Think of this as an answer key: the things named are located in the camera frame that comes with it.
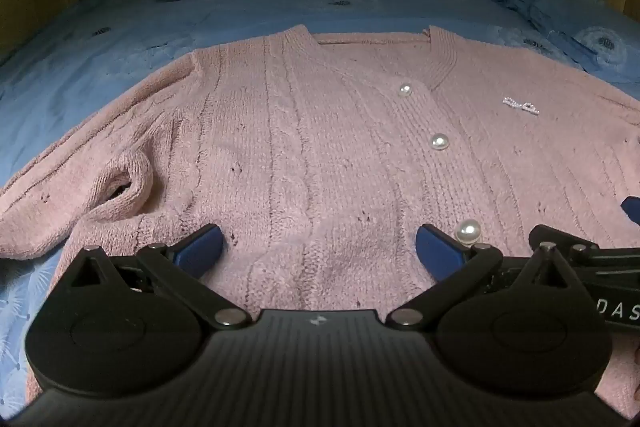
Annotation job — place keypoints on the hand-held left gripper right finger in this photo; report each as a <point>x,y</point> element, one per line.
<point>440,252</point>

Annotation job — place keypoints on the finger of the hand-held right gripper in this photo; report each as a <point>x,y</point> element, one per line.
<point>632,208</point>
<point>565,239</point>

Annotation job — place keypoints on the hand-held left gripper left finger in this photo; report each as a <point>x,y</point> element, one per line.
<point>202,249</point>

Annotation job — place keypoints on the pink knit cardigan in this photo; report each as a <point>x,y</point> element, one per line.
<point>310,132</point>

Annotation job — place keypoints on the blue dandelion-print pillow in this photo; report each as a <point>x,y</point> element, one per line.
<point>565,12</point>

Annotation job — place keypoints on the blue dandelion-print bedsheet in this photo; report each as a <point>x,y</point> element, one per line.
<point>100,47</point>

